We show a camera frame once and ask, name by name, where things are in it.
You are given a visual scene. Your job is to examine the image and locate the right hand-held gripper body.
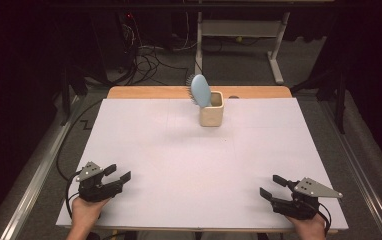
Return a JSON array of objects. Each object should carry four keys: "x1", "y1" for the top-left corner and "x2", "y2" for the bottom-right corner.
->
[{"x1": 270, "y1": 177, "x2": 344, "y2": 221}]

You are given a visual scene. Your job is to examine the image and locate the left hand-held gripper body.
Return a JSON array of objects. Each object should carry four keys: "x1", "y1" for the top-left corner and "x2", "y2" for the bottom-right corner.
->
[{"x1": 75, "y1": 161, "x2": 124, "y2": 203}]

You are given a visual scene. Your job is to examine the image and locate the cream square cup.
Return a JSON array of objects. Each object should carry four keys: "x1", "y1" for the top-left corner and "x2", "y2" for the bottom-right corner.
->
[{"x1": 199, "y1": 90, "x2": 225, "y2": 128}]

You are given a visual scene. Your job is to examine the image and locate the light blue hairbrush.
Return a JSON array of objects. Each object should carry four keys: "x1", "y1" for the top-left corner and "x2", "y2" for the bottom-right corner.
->
[{"x1": 185, "y1": 73, "x2": 213, "y2": 109}]

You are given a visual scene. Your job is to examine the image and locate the person's right hand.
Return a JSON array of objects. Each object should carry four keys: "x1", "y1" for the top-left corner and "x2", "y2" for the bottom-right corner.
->
[{"x1": 285, "y1": 213, "x2": 327, "y2": 240}]

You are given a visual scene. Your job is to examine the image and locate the person's left hand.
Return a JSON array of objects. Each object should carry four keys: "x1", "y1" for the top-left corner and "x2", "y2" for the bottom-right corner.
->
[{"x1": 70, "y1": 196, "x2": 112, "y2": 231}]

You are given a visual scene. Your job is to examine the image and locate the white paper sheet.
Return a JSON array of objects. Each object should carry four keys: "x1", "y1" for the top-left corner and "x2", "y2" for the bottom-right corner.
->
[{"x1": 56, "y1": 97, "x2": 349, "y2": 231}]

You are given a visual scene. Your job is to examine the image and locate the black metal stand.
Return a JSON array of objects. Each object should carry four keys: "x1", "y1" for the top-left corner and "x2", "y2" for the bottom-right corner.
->
[
  {"x1": 290, "y1": 66, "x2": 348, "y2": 134},
  {"x1": 58, "y1": 63, "x2": 90, "y2": 126}
]

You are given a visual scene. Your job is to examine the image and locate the wooden table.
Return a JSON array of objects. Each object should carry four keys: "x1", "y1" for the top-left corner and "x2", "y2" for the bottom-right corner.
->
[{"x1": 56, "y1": 85, "x2": 349, "y2": 234}]

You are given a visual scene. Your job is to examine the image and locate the dark computer tower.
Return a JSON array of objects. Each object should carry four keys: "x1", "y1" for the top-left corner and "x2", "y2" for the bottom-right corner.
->
[{"x1": 90, "y1": 9, "x2": 137, "y2": 73}]

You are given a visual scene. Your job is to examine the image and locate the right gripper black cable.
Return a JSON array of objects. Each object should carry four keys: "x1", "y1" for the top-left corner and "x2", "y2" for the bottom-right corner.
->
[{"x1": 317, "y1": 202, "x2": 332, "y2": 234}]

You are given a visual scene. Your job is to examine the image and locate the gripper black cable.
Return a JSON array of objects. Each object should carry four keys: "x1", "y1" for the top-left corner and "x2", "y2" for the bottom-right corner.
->
[
  {"x1": 317, "y1": 202, "x2": 332, "y2": 234},
  {"x1": 56, "y1": 99, "x2": 104, "y2": 219}
]

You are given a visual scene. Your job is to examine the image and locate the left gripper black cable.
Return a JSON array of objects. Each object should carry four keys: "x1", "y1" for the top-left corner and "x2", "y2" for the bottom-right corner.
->
[{"x1": 56, "y1": 99, "x2": 104, "y2": 219}]

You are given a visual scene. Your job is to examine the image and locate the aluminium rail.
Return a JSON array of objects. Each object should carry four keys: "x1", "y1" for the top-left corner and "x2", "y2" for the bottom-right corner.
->
[
  {"x1": 318, "y1": 99, "x2": 382, "y2": 240},
  {"x1": 0, "y1": 94, "x2": 81, "y2": 240}
]

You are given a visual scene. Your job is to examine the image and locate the tangle of floor cables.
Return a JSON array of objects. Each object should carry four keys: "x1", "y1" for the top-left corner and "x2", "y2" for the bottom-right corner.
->
[{"x1": 122, "y1": 13, "x2": 207, "y2": 86}]

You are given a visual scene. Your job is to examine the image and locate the white metal desk frame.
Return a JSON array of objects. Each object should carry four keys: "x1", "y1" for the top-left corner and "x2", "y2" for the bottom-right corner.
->
[{"x1": 193, "y1": 0, "x2": 292, "y2": 85}]

